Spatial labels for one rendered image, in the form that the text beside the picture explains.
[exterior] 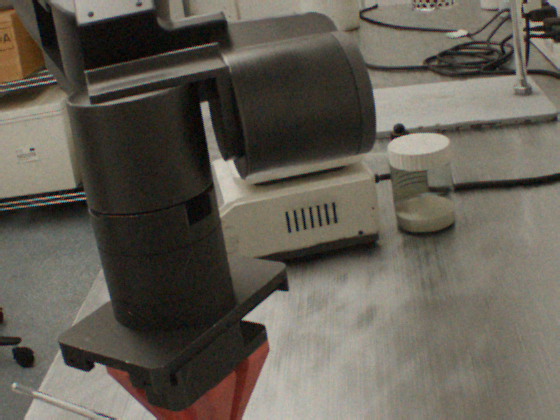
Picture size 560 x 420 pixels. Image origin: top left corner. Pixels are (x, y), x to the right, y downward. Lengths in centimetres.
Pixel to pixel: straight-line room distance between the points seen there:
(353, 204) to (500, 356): 23
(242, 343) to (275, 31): 14
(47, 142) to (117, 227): 271
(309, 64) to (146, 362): 14
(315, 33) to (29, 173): 277
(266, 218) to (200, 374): 41
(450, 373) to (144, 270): 30
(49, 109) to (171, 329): 266
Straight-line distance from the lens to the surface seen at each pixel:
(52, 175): 312
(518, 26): 118
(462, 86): 126
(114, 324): 40
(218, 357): 39
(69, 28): 41
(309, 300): 73
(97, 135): 36
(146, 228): 37
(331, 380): 63
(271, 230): 78
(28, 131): 308
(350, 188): 79
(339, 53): 38
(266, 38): 40
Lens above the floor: 110
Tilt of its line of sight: 22 degrees down
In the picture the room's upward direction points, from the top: 10 degrees counter-clockwise
